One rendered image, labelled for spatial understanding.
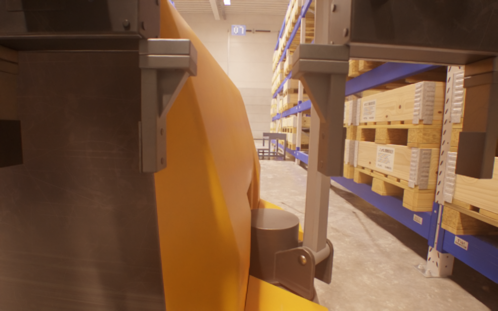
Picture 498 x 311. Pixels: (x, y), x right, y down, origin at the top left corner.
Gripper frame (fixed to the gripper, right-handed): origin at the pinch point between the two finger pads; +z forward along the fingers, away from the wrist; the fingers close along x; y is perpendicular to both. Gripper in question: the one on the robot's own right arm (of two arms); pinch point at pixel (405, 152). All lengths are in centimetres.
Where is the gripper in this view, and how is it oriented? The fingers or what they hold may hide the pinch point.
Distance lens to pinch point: 25.1
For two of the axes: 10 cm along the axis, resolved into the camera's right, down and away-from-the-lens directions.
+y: 0.2, 1.1, -9.9
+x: 10.0, 0.2, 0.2
